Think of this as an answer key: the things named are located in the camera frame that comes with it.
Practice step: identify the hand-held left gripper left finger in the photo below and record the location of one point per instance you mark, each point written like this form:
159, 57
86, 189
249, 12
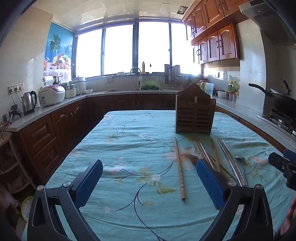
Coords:
89, 183

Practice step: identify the chrome kitchen faucet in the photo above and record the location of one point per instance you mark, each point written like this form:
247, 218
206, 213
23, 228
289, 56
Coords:
136, 74

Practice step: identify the wooden lower cabinets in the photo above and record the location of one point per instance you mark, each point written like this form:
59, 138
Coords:
57, 129

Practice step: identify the steel pot with lid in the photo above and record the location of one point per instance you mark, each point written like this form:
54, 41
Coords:
79, 85

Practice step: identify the white lidded container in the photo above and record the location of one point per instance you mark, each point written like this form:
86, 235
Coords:
221, 94

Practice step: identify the yellow liquid bottle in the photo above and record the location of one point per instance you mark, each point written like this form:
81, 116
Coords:
143, 68

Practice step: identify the wall socket row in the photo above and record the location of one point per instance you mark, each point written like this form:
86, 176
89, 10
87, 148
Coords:
16, 88

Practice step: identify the wooden corner shelf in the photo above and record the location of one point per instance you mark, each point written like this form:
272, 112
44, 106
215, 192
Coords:
12, 162

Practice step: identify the wooden utensil holder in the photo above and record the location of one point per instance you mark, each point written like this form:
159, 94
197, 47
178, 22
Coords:
195, 115

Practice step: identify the cooking oil bottles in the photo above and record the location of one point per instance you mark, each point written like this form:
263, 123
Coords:
233, 87

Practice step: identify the bamboo chopstick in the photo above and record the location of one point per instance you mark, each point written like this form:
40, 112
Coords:
180, 171
227, 172
215, 155
198, 148

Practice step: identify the steel range hood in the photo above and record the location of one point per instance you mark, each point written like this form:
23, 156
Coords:
270, 20

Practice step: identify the green mug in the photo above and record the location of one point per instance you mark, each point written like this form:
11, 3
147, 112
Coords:
202, 86

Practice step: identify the wooden cabinets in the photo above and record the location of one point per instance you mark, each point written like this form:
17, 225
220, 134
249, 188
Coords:
212, 34
57, 129

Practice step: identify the green colander basket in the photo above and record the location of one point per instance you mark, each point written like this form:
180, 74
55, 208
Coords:
150, 85

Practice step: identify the metal fork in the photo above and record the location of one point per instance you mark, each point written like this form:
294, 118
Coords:
192, 158

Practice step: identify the paper towel roll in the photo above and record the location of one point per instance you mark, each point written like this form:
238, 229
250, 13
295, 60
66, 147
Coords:
49, 81

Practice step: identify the person's right hand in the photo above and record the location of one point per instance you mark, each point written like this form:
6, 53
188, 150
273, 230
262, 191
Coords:
291, 213

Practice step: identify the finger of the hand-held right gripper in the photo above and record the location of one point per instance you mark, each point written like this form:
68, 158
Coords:
291, 154
283, 163

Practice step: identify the gas stove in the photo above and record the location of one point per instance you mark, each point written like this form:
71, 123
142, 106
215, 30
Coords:
279, 121

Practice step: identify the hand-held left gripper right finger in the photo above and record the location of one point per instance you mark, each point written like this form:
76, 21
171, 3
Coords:
210, 183

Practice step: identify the grey kitchen countertop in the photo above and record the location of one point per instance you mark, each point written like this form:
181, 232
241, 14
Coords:
57, 105

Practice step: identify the pink pot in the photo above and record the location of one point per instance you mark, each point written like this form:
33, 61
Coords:
203, 81

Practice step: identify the metal dish rack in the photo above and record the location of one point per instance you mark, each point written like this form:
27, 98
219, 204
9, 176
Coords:
172, 74

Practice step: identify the teal floral tablecloth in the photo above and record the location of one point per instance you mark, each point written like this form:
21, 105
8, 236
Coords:
138, 143

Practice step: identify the wooden upper cabinets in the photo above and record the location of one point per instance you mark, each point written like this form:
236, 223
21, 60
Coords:
212, 34

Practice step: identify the yellow round lid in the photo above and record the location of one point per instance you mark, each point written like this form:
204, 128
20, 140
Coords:
27, 208

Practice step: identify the black wok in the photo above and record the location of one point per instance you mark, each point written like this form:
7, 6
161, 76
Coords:
282, 102

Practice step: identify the kitchen window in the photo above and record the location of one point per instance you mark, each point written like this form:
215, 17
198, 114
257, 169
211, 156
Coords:
120, 48

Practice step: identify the metal spoon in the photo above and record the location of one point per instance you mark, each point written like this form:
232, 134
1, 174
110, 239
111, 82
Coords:
240, 158

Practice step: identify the small white steamer pot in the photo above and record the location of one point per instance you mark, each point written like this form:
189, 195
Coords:
70, 91

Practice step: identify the steel electric kettle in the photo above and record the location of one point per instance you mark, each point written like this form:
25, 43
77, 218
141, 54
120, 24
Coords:
29, 103

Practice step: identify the white red rice cooker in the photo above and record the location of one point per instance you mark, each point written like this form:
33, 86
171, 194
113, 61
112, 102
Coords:
51, 95

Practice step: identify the fruit wall poster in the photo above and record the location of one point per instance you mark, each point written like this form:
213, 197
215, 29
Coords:
57, 53

